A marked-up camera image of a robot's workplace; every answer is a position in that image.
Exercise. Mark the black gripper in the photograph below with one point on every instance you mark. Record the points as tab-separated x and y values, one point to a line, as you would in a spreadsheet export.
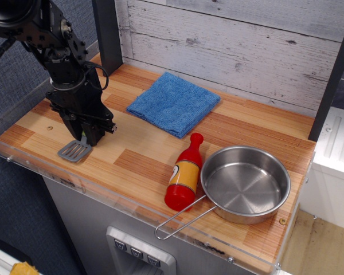
81	108

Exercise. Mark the green handled grey spatula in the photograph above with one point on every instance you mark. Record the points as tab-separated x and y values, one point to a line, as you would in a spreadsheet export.
75	150

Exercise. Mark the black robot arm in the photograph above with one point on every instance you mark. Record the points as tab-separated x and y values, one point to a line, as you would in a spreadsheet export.
42	29

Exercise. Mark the red toy sauce bottle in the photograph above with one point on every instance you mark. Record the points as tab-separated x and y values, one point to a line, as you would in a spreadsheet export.
181	190

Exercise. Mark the blue folded cloth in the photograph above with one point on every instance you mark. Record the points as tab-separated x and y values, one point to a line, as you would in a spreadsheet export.
174	104

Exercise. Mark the grey cabinet with button panel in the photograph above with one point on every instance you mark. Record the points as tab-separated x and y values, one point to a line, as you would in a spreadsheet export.
111	240

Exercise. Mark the stainless steel pan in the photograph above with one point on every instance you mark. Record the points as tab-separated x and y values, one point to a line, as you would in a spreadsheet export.
244	185

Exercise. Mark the clear acrylic table guard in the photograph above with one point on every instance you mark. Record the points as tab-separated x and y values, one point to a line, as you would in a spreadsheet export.
133	166

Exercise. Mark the white ribbed side shelf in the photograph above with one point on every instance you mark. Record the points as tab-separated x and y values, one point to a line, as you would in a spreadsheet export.
322	194

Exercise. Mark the dark left upright post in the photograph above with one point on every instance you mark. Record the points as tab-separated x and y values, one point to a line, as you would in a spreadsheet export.
108	35

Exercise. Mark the dark upright post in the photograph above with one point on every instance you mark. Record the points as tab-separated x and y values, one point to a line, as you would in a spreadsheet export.
108	35
328	96

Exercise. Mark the dark right upright post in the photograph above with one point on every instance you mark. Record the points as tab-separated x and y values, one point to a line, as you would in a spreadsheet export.
328	96

